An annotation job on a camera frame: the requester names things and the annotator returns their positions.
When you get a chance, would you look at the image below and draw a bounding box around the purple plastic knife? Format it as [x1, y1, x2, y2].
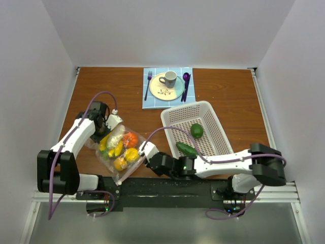
[181, 77, 190, 102]

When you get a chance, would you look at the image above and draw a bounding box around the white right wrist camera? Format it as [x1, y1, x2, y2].
[138, 141, 159, 160]

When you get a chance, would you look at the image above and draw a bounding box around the green felt fake food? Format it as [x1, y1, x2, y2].
[190, 123, 204, 139]

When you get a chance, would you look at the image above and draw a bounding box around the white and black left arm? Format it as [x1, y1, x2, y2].
[37, 101, 111, 199]

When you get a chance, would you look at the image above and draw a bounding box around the blue checkered placemat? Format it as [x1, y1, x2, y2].
[142, 67, 197, 110]

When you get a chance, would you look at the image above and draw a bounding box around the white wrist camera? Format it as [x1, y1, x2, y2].
[138, 141, 159, 160]
[105, 109, 123, 131]

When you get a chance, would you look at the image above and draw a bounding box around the orange fake orange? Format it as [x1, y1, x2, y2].
[113, 157, 128, 171]

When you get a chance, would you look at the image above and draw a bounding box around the purple plastic spoon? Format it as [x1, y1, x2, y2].
[182, 72, 190, 82]

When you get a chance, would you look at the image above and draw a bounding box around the aluminium frame rail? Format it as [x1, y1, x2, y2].
[32, 182, 300, 204]

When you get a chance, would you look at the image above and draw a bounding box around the dark green felt cucumber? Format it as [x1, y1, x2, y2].
[176, 142, 198, 156]

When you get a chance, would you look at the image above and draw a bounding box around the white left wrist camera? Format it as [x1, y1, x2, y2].
[105, 109, 123, 131]

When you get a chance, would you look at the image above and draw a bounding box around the yellow fake banana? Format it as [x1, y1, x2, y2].
[99, 135, 109, 151]

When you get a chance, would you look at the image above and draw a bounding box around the pale white-green fake vegetable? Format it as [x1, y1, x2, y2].
[106, 125, 125, 149]

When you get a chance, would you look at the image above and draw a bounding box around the grey ceramic mug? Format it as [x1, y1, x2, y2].
[159, 71, 177, 88]

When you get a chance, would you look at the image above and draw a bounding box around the clear zip top bag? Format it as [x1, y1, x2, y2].
[85, 124, 145, 186]

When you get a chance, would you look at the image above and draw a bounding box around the yellow felt fake food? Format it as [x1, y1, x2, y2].
[124, 148, 139, 163]

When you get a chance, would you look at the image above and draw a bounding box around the small yellow banana bunch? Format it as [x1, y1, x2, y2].
[108, 141, 123, 158]

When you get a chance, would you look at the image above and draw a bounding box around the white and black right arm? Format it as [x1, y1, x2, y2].
[139, 142, 286, 200]

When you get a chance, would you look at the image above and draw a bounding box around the cream and teal plate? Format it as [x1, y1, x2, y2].
[149, 73, 185, 101]

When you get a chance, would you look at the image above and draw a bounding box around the white perforated plastic basket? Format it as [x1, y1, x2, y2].
[160, 101, 233, 158]

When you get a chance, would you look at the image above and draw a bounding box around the orange felt fake food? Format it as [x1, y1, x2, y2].
[122, 132, 139, 148]

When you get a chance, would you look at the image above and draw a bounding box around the purple plastic fork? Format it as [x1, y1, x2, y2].
[144, 71, 152, 101]

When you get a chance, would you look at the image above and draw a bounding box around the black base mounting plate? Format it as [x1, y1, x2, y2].
[76, 177, 255, 213]

